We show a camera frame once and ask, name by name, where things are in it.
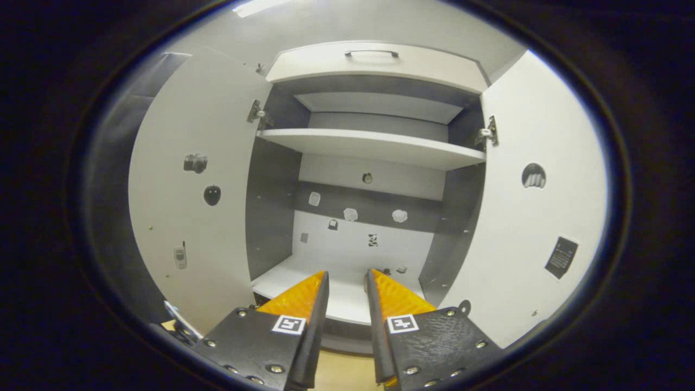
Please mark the grey door with headphones sticker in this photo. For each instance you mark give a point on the grey door with headphones sticker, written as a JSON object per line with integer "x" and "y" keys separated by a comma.
{"x": 521, "y": 233}

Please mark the large ceiling light panel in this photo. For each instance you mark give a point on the large ceiling light panel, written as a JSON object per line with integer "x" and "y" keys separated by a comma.
{"x": 260, "y": 7}

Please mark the grey door with camera sticker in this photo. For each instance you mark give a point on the grey door with camera sticker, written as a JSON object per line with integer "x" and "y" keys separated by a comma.
{"x": 190, "y": 228}

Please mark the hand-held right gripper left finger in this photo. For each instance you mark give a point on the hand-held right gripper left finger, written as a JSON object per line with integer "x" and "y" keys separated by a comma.
{"x": 315, "y": 336}

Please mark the grey shoe cabinet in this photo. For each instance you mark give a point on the grey shoe cabinet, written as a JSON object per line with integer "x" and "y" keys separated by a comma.
{"x": 374, "y": 144}

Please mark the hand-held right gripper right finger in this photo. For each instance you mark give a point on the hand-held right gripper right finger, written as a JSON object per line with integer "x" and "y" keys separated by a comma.
{"x": 376, "y": 336}

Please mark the cream cabinet drawer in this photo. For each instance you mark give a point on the cream cabinet drawer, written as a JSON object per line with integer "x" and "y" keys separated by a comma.
{"x": 326, "y": 68}

